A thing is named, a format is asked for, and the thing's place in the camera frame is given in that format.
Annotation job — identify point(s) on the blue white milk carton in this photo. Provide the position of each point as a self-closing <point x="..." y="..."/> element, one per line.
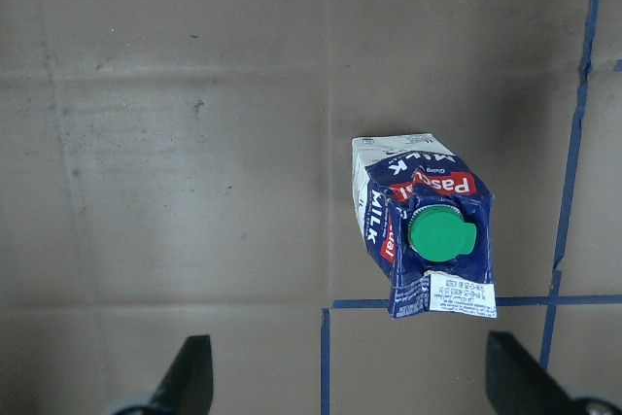
<point x="425" y="217"/>

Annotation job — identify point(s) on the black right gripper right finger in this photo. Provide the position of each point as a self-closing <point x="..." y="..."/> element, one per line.
<point x="517" y="384"/>

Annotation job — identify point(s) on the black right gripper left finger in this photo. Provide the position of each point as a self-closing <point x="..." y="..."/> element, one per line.
<point x="187" y="386"/>

